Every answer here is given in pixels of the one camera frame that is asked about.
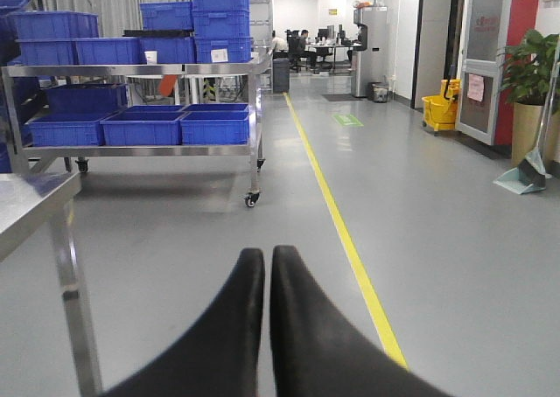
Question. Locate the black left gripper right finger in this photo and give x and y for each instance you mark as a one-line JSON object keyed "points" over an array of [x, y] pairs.
{"points": [[316, 351]]}

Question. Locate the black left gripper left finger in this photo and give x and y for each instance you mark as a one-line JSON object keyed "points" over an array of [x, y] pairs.
{"points": [[218, 354]]}

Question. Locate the blue bin lower cart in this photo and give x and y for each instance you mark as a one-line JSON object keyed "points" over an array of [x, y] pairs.
{"points": [[224, 127], [142, 129], [69, 129]]}

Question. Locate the yellow mop bucket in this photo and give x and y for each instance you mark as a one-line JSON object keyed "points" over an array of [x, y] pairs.
{"points": [[440, 110]]}

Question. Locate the teal dustpan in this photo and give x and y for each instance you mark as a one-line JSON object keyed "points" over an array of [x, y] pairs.
{"points": [[530, 174]]}

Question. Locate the steel trolley cart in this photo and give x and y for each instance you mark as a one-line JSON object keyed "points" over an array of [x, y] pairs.
{"points": [[106, 89]]}

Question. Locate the steel water dispenser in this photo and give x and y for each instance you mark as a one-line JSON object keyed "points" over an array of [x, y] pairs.
{"points": [[369, 60]]}

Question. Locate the potted green plant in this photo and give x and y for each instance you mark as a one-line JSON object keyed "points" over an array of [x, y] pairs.
{"points": [[525, 78]]}

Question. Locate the stacked blue crates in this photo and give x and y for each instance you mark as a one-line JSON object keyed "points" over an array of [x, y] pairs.
{"points": [[222, 31]]}

